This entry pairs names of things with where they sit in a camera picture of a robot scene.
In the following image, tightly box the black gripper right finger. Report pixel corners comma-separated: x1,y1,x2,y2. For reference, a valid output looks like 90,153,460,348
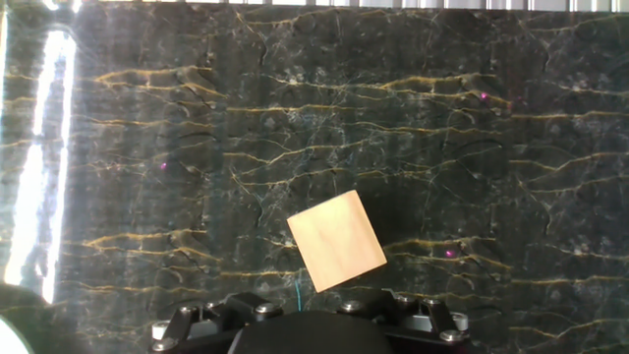
337,288,471,344

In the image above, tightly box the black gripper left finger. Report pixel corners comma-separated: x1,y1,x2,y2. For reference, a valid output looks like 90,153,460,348
150,291,284,353

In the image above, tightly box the black marble pattern mat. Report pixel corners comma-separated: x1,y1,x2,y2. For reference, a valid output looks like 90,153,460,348
0,0,629,354

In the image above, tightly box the large wooden block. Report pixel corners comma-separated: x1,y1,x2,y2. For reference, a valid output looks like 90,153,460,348
286,189,389,294

